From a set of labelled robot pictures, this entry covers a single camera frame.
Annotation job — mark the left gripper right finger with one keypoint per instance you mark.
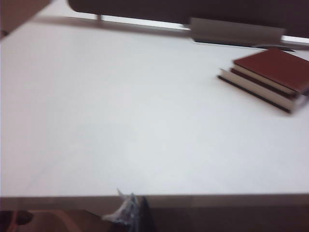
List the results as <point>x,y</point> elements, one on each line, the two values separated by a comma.
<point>146,220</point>

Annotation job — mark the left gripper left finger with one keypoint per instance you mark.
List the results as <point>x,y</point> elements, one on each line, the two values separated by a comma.
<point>128,212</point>

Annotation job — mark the red leather-bound book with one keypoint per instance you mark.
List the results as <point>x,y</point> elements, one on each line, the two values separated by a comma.
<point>277,65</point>

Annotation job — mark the grey metal bracket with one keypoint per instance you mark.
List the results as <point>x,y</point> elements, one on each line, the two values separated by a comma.
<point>236,31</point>

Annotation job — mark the black hardcover book white pages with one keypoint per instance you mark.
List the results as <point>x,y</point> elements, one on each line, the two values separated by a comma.
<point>260,90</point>

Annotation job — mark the silver partition support bracket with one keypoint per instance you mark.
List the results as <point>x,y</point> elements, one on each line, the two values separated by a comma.
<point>99,18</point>

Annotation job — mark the grey fabric desk partition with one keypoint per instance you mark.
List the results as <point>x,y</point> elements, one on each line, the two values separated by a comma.
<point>193,7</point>

